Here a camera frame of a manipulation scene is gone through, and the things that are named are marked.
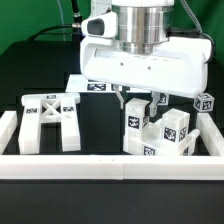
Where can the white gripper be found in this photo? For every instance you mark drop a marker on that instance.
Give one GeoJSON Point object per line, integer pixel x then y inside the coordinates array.
{"type": "Point", "coordinates": [177, 67]}

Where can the white chair seat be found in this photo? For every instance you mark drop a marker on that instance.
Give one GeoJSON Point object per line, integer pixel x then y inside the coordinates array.
{"type": "Point", "coordinates": [158, 140]}

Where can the white chair back frame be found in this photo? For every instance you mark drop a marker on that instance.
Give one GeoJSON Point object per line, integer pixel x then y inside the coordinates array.
{"type": "Point", "coordinates": [49, 108]}

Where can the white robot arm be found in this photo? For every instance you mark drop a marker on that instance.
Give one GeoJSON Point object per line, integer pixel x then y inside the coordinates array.
{"type": "Point", "coordinates": [134, 45]}

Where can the small white tagged cube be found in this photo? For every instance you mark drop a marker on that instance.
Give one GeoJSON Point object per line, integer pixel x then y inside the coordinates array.
{"type": "Point", "coordinates": [164, 99]}

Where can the white marker sheet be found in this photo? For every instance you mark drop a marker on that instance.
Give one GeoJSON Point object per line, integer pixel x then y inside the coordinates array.
{"type": "Point", "coordinates": [78, 83]}

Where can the tilted white tagged cube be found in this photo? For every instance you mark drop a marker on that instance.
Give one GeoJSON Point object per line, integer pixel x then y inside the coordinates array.
{"type": "Point", "coordinates": [204, 102]}

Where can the white right fence bar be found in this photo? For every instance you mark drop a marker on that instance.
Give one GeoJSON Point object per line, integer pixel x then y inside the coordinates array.
{"type": "Point", "coordinates": [210, 134]}

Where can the white fence bar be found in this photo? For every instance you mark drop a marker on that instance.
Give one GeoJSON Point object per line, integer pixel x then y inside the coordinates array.
{"type": "Point", "coordinates": [210, 134]}
{"type": "Point", "coordinates": [8, 124]}
{"type": "Point", "coordinates": [118, 167]}

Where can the white front fence bar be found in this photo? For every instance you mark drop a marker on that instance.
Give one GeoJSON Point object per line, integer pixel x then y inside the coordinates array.
{"type": "Point", "coordinates": [118, 167]}

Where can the white left fence bar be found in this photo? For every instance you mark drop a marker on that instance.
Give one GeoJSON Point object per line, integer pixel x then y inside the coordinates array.
{"type": "Point", "coordinates": [8, 124]}

